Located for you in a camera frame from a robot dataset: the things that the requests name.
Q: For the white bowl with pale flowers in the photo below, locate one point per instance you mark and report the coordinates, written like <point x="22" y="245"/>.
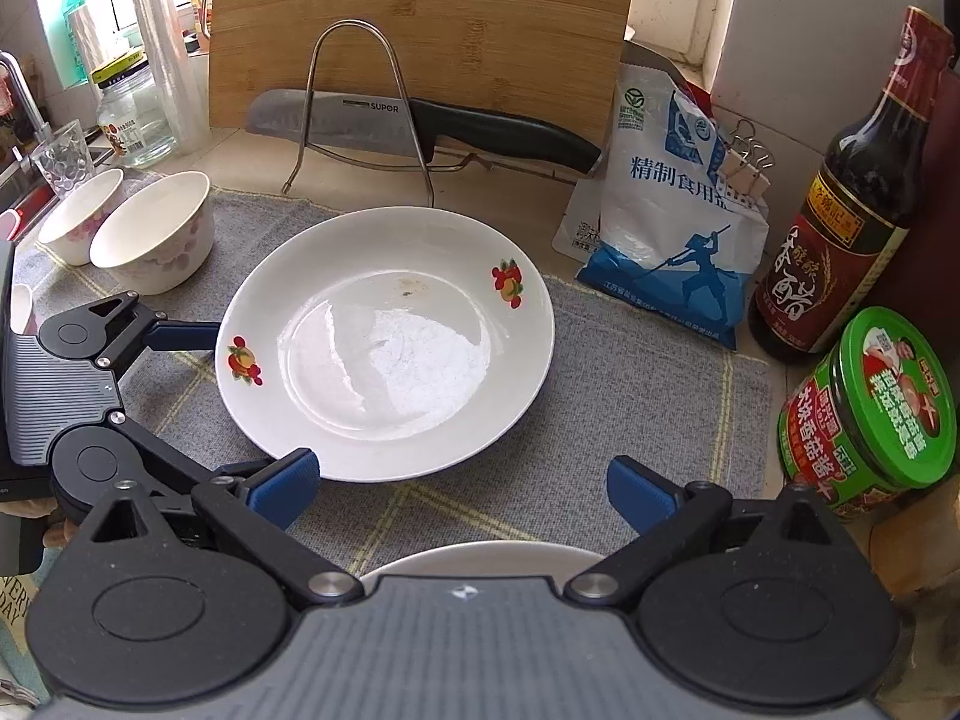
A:
<point x="159" y="237"/>

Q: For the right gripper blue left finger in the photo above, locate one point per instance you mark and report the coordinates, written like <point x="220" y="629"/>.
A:
<point x="248" y="508"/>

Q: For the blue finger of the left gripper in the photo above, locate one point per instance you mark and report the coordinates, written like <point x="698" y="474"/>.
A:
<point x="107" y="336"/>
<point x="87" y="460"/>

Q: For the glass jar green lid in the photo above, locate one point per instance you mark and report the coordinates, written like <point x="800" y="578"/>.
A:
<point x="130" y="113"/>

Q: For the green dish soap bottle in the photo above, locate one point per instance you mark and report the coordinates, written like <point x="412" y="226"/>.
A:
<point x="89" y="24"/>

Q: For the dark vinegar bottle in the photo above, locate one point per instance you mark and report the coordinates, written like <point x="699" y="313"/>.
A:
<point x="859" y="208"/>

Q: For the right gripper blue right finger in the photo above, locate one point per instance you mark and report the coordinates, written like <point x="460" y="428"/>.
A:
<point x="673" y="523"/>

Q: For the green lid sauce jar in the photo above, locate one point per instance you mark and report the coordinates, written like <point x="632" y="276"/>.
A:
<point x="874" y="420"/>

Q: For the white plate with fruit print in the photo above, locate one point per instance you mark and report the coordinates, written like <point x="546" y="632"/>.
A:
<point x="393" y="342"/>

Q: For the metal faucet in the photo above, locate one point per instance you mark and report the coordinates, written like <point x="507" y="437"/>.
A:
<point x="23" y="95"/>

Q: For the white bowl with pink flowers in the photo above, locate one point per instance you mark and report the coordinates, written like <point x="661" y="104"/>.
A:
<point x="70" y="227"/>

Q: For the blue white salt bag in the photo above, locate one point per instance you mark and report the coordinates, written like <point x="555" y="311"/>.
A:
<point x="657" y="224"/>

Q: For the plastic wrap roll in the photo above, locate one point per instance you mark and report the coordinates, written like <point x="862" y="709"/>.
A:
<point x="180" y="98"/>

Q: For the bamboo cutting board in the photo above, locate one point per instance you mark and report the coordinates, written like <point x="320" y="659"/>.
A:
<point x="554" y="60"/>

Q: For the clear glass mug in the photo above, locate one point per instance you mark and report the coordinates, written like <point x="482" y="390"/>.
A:
<point x="64" y="161"/>

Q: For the grey checked cloth mat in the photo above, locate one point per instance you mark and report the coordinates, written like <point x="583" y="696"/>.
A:
<point x="621" y="382"/>

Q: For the binder clip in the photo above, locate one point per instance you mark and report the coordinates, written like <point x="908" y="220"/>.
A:
<point x="748" y="160"/>

